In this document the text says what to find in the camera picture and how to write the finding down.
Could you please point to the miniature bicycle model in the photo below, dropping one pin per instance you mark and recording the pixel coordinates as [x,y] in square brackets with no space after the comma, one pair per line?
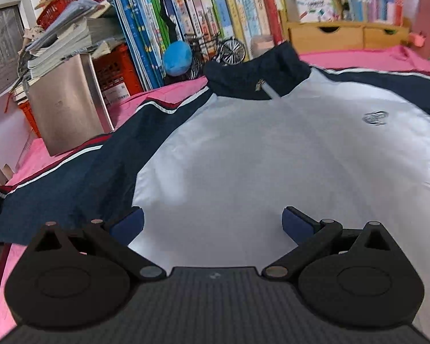
[233,52]

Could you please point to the wooden drawer organizer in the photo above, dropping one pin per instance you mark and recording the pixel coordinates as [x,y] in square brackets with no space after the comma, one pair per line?
[344,37]

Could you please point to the round blue plush ball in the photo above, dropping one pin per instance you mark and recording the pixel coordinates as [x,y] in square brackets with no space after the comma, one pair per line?
[177,58]

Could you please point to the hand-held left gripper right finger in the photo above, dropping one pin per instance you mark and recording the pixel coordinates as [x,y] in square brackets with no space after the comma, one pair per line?
[299,225]

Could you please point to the navy and white jacket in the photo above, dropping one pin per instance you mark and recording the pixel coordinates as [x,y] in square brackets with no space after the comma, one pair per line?
[254,150]

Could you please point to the red plastic crate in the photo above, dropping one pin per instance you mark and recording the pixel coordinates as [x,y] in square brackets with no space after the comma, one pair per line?
[114,75]

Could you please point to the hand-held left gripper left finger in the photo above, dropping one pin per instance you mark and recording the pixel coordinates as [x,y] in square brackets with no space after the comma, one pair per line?
[129,225]

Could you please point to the pink rabbit printed blanket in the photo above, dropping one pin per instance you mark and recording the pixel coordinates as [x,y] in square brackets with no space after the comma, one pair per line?
[362,59]

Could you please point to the stack of papers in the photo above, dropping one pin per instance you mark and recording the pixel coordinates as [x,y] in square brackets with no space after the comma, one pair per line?
[64,39]

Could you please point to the window with grille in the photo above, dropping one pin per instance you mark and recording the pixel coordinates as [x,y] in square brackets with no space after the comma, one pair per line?
[3,43]

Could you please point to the small pink box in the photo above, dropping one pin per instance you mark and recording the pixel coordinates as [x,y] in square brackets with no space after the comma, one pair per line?
[417,39]

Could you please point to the row of thin blue books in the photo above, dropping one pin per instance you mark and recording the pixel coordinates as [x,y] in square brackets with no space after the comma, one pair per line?
[136,36]

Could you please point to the red plastic basket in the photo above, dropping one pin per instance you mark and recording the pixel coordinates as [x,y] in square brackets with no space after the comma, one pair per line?
[57,10]

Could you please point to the brown hardcover book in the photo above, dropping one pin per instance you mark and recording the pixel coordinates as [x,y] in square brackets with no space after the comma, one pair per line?
[68,107]

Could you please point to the white printed cardboard box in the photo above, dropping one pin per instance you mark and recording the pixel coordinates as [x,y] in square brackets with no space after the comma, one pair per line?
[315,4]

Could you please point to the row of colourful picture books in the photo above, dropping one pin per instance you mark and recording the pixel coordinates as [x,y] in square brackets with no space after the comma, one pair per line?
[229,10]

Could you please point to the white board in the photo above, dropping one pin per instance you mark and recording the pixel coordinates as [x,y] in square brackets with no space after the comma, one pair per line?
[7,132]

